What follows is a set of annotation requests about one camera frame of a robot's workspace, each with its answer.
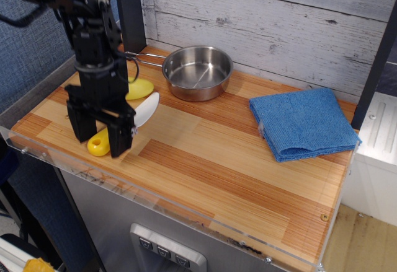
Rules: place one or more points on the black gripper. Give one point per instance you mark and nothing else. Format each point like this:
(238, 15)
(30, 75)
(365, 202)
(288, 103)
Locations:
(101, 96)

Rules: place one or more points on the yellow handled white toy knife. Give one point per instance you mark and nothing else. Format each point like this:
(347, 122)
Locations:
(99, 144)

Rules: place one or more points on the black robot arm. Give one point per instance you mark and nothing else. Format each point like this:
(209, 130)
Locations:
(94, 36)

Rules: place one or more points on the stainless steel pot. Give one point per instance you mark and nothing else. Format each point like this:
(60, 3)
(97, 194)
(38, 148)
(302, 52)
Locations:
(193, 73)

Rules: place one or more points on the yellow plastic banana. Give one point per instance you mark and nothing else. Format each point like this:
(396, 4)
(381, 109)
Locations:
(139, 88)

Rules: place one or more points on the stainless steel cabinet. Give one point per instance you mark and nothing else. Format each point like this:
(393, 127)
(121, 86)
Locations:
(108, 216)

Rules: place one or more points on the silver button control panel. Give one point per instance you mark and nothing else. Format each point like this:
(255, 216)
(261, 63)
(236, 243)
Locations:
(168, 249)

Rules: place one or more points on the yellow black object bottom left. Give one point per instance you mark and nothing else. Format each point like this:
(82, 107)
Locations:
(13, 263)

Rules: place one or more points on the blue folded cloth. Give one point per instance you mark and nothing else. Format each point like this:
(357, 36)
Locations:
(303, 124)

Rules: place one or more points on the clear acrylic front guard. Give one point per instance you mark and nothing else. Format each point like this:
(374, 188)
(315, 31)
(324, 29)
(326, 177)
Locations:
(218, 180)

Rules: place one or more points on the white side counter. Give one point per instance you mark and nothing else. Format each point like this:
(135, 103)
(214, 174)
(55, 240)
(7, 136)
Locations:
(370, 187)

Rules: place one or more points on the black left vertical post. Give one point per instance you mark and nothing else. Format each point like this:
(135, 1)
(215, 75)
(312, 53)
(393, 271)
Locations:
(132, 25)

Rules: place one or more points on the black vertical post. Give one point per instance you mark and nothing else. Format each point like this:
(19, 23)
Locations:
(377, 68)
(132, 25)

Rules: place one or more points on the black right vertical post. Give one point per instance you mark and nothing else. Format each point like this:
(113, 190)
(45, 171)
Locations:
(377, 68)

